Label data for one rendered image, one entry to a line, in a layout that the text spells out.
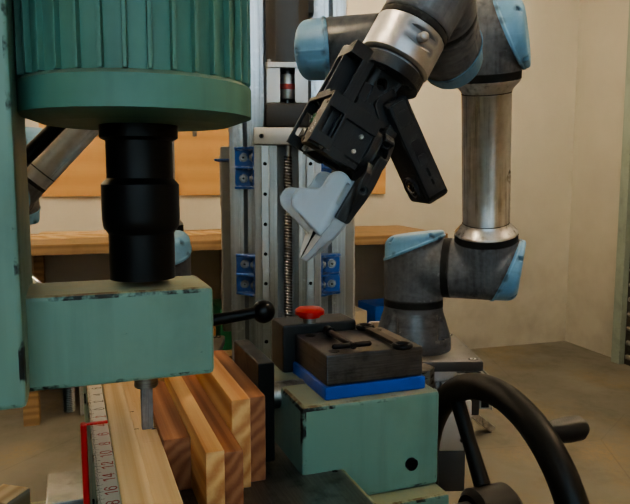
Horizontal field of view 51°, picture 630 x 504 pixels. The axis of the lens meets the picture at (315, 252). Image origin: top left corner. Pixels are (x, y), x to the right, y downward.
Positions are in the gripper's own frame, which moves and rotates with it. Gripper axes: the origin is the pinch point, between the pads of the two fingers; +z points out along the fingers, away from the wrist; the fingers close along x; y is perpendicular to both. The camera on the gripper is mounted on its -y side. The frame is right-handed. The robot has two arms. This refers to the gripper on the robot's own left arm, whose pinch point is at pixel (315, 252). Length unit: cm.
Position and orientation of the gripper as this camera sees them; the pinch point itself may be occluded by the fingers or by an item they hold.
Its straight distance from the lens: 66.2
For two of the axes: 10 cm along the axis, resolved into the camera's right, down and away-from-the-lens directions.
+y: -8.1, -4.7, -3.6
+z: -4.7, 8.8, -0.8
